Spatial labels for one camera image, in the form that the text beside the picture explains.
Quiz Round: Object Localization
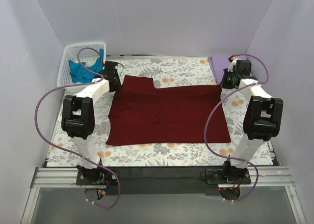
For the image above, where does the dark red t-shirt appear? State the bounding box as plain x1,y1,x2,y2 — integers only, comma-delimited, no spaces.
106,76,231,146

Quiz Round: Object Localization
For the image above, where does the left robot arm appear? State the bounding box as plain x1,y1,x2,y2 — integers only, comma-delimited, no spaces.
61,61,123,185

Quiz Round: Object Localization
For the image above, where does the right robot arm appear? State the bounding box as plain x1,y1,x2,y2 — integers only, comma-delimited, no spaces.
221,57,284,184

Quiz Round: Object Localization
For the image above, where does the folded purple t-shirt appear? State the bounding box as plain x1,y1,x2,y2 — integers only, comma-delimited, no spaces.
208,55,254,86

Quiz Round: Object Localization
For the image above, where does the white plastic basket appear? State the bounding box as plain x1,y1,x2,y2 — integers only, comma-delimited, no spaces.
57,42,106,86

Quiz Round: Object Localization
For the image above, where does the aluminium front rail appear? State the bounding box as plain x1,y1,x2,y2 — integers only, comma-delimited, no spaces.
30,167,294,188

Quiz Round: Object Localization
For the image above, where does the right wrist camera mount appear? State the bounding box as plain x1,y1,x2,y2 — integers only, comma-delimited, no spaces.
224,55,239,72

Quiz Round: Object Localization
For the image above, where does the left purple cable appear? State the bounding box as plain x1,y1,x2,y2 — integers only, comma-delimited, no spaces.
35,47,121,209

